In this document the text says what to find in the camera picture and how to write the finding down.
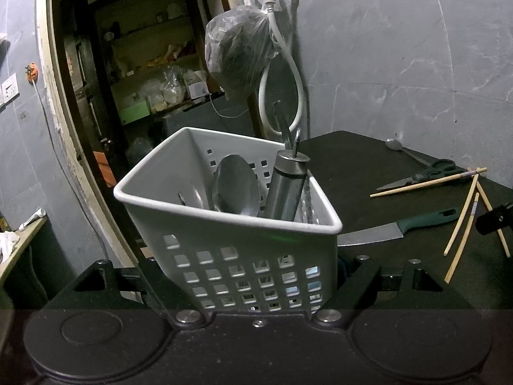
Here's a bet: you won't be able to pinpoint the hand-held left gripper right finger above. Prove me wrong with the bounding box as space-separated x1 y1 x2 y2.
310 254 461 327

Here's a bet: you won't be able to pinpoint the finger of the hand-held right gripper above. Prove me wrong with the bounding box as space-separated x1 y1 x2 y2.
475 204 513 236

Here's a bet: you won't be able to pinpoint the white plastic bag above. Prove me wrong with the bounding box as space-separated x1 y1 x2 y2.
160 66 187 105

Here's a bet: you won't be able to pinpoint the green handled kitchen knife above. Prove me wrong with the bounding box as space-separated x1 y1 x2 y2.
338 208 461 247

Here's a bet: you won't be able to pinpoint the white door frame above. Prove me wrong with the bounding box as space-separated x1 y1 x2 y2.
34 0 141 266

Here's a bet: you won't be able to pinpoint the large steel serving spoon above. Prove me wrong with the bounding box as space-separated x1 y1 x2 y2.
211 154 261 217

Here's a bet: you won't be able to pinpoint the white tube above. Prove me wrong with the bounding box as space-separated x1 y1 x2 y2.
18 208 46 231

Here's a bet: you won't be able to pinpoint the green box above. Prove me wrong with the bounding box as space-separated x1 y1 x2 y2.
120 102 151 126

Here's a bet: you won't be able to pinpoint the plain wooden chopstick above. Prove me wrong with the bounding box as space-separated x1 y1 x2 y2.
443 167 479 256
467 166 512 259

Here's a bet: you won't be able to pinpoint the white flexible hose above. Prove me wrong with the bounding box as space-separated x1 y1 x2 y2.
258 0 304 137

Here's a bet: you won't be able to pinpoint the purple banded wooden chopstick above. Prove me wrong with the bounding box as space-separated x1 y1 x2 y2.
369 167 488 198
444 192 480 283

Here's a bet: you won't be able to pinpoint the wooden shelf unit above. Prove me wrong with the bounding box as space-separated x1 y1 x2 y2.
94 0 225 129

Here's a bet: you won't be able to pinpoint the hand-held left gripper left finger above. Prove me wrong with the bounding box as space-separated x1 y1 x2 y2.
52 259 207 328

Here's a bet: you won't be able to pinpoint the wooden ledge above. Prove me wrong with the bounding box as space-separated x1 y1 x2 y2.
0 214 48 285

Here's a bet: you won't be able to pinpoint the dark green handled scissors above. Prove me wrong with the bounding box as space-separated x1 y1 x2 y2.
376 158 458 192

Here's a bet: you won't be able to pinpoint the white perforated plastic basket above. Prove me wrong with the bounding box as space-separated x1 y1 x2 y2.
113 126 343 314

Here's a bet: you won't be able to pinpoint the small steel spoon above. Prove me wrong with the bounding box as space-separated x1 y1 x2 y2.
385 138 433 166

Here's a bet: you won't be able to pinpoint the steel round-handled peeler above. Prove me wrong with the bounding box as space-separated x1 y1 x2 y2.
262 100 310 222

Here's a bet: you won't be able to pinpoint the white wall switch plate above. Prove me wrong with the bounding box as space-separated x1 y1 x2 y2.
0 73 20 107

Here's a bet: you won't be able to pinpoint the steel spoon patterned handle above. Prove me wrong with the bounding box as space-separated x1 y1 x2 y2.
177 190 206 210

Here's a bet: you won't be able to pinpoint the white cloth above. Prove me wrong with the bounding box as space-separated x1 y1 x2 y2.
0 230 21 258

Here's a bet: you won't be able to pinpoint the clear plastic bag dark contents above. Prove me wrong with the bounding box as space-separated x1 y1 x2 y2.
204 6 279 101

